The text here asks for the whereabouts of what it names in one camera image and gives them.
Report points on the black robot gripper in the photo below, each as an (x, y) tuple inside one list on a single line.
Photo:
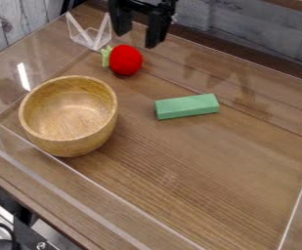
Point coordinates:
[(159, 17)]

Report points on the red felt strawberry fruit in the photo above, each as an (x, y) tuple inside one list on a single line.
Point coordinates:
[(123, 59)]

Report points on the green rectangular block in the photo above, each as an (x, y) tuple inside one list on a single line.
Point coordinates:
[(186, 106)]

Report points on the wooden bowl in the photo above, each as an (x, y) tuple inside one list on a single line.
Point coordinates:
[(68, 115)]

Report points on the clear acrylic tray enclosure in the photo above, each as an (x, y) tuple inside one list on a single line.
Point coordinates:
[(206, 182)]

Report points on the black metal table bracket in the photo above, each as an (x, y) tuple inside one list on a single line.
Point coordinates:
[(29, 240)]

